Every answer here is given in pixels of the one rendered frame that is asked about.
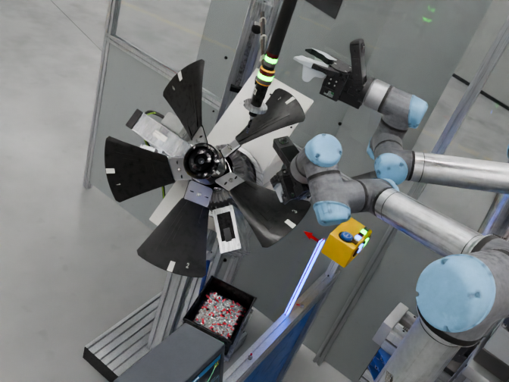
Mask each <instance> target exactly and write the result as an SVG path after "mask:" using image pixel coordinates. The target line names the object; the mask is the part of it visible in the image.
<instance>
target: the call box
mask: <svg viewBox="0 0 509 382"><path fill-rule="evenodd" d="M364 228H365V226H364V225H363V224H361V223H359V222H358V221H356V220H355V219H353V218H351V219H350V220H349V221H346V222H344V223H341V224H340V225H339V226H338V227H337V228H336V229H335V230H334V231H333V232H332V233H330V234H329V236H328V238H327V240H326V242H325V244H324V246H323V248H322V251H321V252H322V253H323V254H324V255H326V256H327V257H329V258H331V259H332V260H333V261H334V262H336V263H337V264H339V265H341V266H342V267H344V268H345V267H346V266H347V265H348V264H349V263H350V262H351V261H352V260H353V259H354V258H355V257H353V254H354V252H355V250H356V249H357V248H359V246H360V245H361V244H362V243H363V242H364V241H365V240H366V239H367V238H368V237H369V236H370V235H371V233H372V230H369V231H368V232H367V233H366V234H365V235H364V236H363V237H361V239H360V240H357V239H355V237H356V236H357V235H358V234H359V233H360V232H361V231H362V230H363V229H364ZM345 231H347V232H349V233H350V234H351V235H352V236H353V238H352V240H351V241H346V240H344V239H343V238H342V237H341V234H342V232H345ZM353 240H357V241H358V244H357V245H355V244H354V243H352V241H353ZM363 248H364V247H363ZM363 248H362V249H363ZM362 249H361V250H362ZM357 254H358V253H357Z"/></svg>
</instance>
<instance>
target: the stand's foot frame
mask: <svg viewBox="0 0 509 382"><path fill-rule="evenodd" d="M189 291H190V289H189ZM189 291H188V293H187V296H186V300H187V297H188V295H189ZM161 294H162V291H161V292H160V293H159V294H157V295H156V296H154V297H153V298H152V299H150V300H148V301H147V302H146V303H145V304H143V305H142V306H140V307H139V308H137V309H136V310H135V311H134V312H132V313H131V314H129V315H127V316H126V317H125V318H124V319H122V320H121V321H119V322H118V323H116V324H115V325H114V326H113V327H111V328H110V329H108V330H106V331H105V332H104V333H103V334H101V335H100V336H98V337H97V338H95V339H94V340H93V341H92V342H90V343H88V344H87V345H86V346H85V348H84V352H83V358H84V359H85V360H86V361H87V362H88V363H89V364H90V365H91V366H92V367H93V368H94V369H95V370H97V371H98V372H99V373H100V374H101V375H102V376H103V377H105V378H106V379H107V380H108V381H109V382H113V381H114V380H116V379H117V378H118V377H119V376H121V375H122V373H124V372H125V371H126V370H128V369H129V368H130V367H131V366H133V365H134V364H135V363H137V362H138V360H140V359H141V358H142V357H143V356H145V355H146V354H147V353H148V352H150V351H151V350H149V349H147V348H146V347H147V344H148V339H149V337H150V333H151V329H152V326H153V323H154V320H155V315H156V312H157V310H158V305H159V302H160V299H161ZM186 300H185V302H184V305H183V309H184V306H185V304H186ZM182 313H183V310H182V312H181V315H180V319H181V316H182ZM180 319H179V321H178V324H177V326H176V329H178V328H179V327H180V325H181V324H182V322H181V321H180ZM246 335H247V333H246V332H245V331H243V333H242V335H241V337H240V339H239V341H238V343H237V345H236V348H235V349H234V351H233V352H235V351H236V350H237V349H238V348H239V347H240V346H241V345H242V344H243V342H244V340H245V337H246Z"/></svg>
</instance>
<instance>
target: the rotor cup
mask: <svg viewBox="0 0 509 382"><path fill-rule="evenodd" d="M199 158H203V159H204V160H205V162H204V163H203V164H199V163H198V159H199ZM183 167H184V169H185V171H186V173H187V174H188V175H189V176H190V177H191V178H192V180H193V181H195V182H196V183H200V184H201V185H204V186H207V187H209V188H211V189H212V190H213V193H215V192H219V191H221V190H222V189H223V188H222V187H220V186H218V185H217V184H216V183H215V182H214V181H215V180H216V179H218V178H219V177H222V176H223V175H225V174H227V173H229V172H232V173H234V165H233V161H232V159H231V158H230V157H227V158H226V159H225V158H224V156H223V154H222V152H221V150H217V149H216V148H215V147H214V146H212V145H211V144H208V143H205V142H200V143H197V144H195V145H193V146H192V147H190V148H189V149H188V150H187V152H186V153H185V156H184V159H183ZM216 171H219V172H220V174H217V173H216ZM196 180H198V181H199V182H198V181H196Z"/></svg>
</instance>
